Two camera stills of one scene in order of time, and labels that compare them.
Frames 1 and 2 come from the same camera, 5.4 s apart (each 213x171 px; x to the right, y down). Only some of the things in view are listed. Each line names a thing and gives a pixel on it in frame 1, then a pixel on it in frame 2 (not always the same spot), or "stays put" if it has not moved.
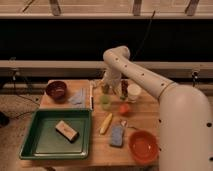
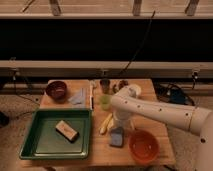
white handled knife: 91,99 stays put
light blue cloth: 79,99 stays put
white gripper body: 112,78 to 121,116
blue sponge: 116,136 stays put
